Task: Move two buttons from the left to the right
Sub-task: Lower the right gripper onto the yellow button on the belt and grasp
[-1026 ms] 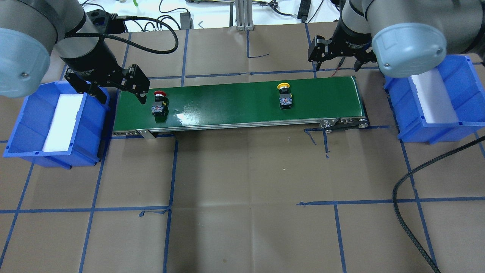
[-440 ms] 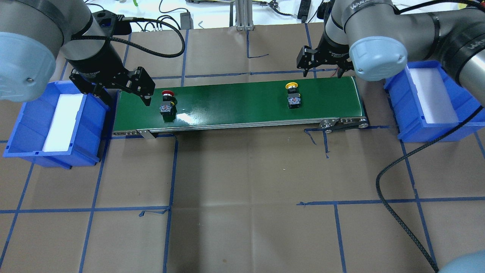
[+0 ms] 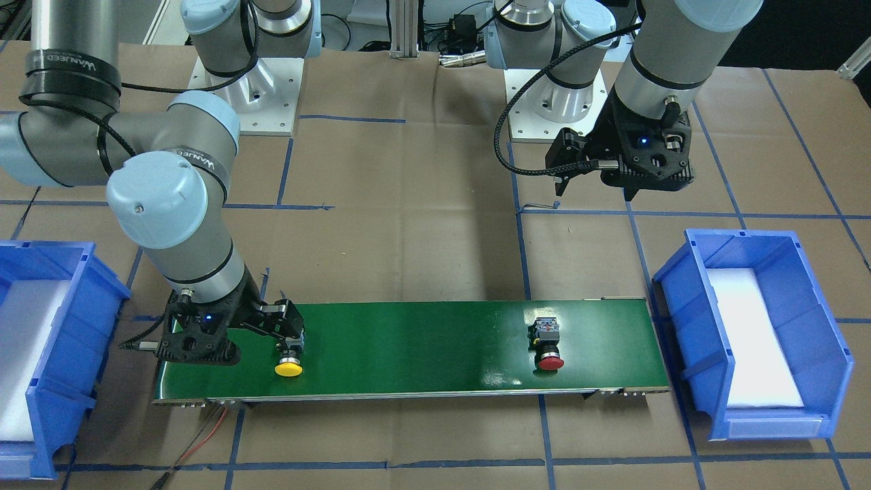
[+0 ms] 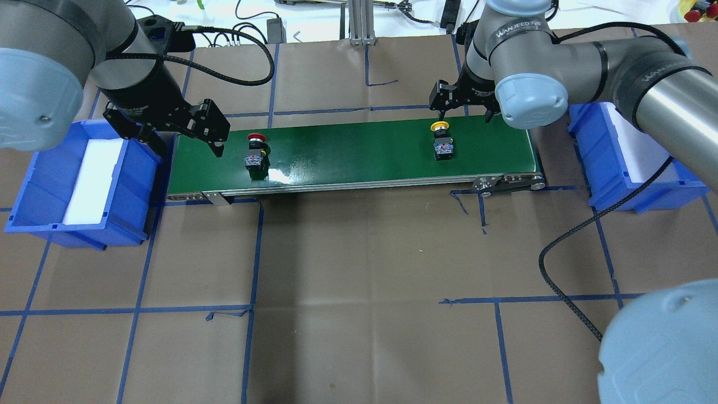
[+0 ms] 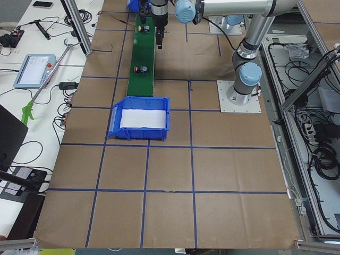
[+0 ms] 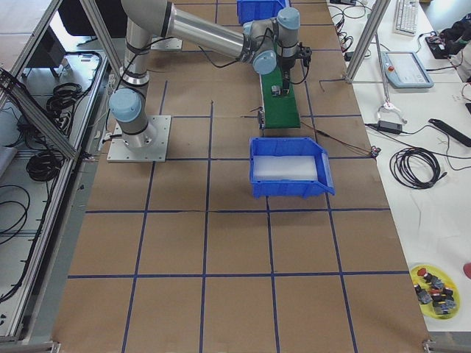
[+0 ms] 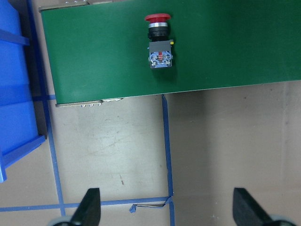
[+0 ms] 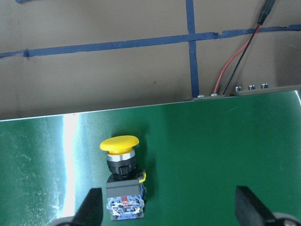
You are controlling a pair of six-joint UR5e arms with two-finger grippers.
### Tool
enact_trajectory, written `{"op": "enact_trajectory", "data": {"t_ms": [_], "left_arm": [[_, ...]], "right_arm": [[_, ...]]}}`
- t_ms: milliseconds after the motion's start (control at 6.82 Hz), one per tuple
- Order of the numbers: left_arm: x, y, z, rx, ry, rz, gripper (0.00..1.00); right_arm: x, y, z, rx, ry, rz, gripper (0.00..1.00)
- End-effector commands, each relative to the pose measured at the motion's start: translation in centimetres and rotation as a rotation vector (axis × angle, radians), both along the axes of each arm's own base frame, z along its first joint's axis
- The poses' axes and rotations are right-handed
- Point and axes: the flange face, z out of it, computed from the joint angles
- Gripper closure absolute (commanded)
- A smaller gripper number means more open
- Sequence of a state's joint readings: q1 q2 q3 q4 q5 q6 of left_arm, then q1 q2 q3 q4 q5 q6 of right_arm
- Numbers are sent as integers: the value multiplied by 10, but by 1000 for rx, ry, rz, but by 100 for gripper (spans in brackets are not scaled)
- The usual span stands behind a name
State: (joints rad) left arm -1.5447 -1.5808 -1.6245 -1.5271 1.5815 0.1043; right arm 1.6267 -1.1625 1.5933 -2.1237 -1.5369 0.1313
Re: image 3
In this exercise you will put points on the yellow push button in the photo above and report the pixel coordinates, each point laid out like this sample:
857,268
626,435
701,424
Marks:
288,366

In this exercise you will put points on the red push button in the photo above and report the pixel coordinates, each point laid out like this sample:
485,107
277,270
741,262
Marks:
544,334

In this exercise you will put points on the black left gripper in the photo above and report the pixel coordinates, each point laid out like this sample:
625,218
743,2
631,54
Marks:
607,134

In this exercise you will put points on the green conveyor belt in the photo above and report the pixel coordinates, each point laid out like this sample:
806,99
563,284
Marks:
455,348

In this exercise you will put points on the white foam pad bin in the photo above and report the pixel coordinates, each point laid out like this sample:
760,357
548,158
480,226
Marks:
761,377
27,312

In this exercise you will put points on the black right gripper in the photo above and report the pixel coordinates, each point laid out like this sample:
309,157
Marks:
247,303

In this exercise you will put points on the black power adapter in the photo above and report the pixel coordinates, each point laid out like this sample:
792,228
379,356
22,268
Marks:
461,32

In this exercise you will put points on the aluminium frame post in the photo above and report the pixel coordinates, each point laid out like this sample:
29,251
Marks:
404,25

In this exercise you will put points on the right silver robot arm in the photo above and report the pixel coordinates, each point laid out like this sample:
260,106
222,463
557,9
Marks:
166,175

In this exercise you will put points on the blue bin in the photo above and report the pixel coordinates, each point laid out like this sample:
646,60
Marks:
816,352
62,388

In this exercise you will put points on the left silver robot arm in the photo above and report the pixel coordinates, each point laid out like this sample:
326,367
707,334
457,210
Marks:
678,44

